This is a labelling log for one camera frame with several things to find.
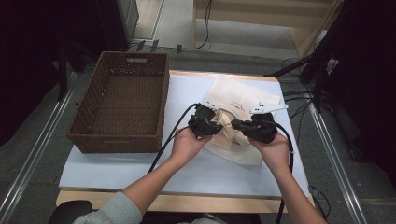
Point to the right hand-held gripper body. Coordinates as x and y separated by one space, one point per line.
263 127

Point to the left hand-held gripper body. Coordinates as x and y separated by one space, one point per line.
202 121

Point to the cream cloth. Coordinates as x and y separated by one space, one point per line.
229 124

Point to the brown wicker basket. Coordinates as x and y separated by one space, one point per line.
124 105

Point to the person's left hand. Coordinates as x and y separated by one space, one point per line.
186 144

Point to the person's right hand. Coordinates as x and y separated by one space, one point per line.
278 152

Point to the light blue table mat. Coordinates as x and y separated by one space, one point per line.
193 174

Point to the black tripod stand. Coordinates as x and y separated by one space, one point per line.
317 62

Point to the dark plugs on floor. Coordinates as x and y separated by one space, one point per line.
146 45

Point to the light wooden shelf unit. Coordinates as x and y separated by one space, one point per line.
308 40

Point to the grey sleeve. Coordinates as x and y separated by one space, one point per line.
115 211

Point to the dark cabinet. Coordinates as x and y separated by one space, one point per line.
118 21

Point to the black upright stand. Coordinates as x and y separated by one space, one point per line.
62 71

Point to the black chair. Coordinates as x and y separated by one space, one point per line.
70 213

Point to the metal floor rail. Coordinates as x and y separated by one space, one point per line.
336 165
34 146

